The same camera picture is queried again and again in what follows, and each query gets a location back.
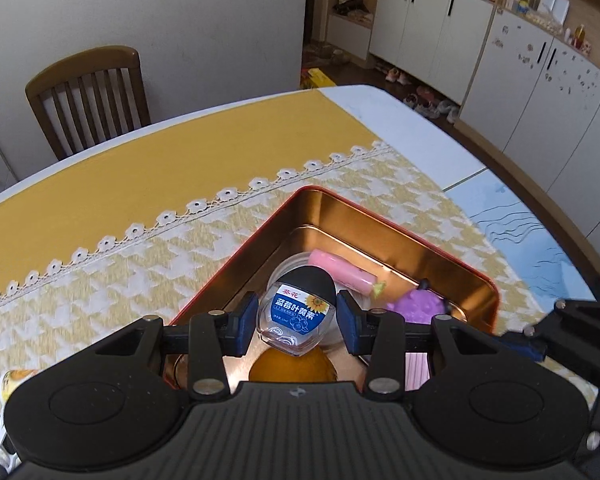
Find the yellow houndstooth table mat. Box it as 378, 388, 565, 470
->
0, 86, 591, 411

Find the round tin with lid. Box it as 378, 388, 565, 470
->
257, 249, 384, 356

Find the orange fruit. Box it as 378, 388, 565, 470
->
249, 347, 337, 384

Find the white yellow supplement bottle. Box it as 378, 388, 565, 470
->
0, 368, 38, 404

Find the purple spiky toy figure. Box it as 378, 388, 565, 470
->
386, 280, 451, 324

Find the red square metal tin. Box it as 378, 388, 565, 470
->
162, 184, 502, 396

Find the clear blue label bottle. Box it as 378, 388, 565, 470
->
257, 266, 337, 356

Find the wooden slatted chair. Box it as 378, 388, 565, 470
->
26, 46, 151, 160

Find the pink tube candy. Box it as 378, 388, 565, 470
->
308, 249, 386, 298

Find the white wall cabinet unit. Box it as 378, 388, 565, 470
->
321, 0, 600, 271

